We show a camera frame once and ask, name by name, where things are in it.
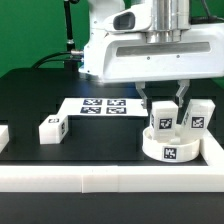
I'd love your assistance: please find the white frame wall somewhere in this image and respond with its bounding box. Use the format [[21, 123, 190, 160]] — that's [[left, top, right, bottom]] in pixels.
[[0, 133, 224, 193]]

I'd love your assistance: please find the black cable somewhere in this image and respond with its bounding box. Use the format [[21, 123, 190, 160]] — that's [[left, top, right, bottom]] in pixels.
[[31, 49, 84, 69]]

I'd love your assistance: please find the white marker sheet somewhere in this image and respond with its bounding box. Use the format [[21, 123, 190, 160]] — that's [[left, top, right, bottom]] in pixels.
[[58, 98, 148, 117]]

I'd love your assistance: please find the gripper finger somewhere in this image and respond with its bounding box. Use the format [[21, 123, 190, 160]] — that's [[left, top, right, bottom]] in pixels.
[[176, 80, 190, 107], [135, 82, 151, 109]]

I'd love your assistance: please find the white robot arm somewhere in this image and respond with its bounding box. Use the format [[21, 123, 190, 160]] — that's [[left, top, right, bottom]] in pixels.
[[79, 0, 224, 105]]

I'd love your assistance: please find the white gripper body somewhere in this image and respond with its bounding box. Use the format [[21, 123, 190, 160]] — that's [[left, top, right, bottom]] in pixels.
[[97, 3, 224, 83]]

